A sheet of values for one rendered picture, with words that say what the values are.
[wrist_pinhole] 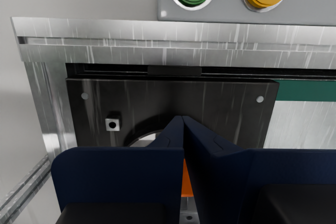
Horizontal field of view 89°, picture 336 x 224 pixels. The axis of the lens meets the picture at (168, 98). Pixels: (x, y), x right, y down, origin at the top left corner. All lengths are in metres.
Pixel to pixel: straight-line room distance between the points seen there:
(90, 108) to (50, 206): 0.37
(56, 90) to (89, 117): 0.05
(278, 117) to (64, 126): 0.31
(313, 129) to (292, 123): 0.04
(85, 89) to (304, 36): 0.25
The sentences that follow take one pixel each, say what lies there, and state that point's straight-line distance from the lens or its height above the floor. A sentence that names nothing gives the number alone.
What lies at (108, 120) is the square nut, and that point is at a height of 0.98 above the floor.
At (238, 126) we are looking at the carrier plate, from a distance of 0.23.
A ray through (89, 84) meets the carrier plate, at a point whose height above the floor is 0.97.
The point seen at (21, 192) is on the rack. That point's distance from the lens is 0.32.
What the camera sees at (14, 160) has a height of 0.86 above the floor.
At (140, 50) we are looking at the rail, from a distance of 0.20.
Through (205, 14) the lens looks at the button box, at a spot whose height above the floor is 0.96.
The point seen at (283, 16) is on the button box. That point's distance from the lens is 0.23.
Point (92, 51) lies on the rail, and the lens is 0.21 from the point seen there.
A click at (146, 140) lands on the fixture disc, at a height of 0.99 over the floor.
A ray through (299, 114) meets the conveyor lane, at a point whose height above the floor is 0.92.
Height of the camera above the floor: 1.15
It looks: 70 degrees down
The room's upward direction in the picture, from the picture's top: 177 degrees clockwise
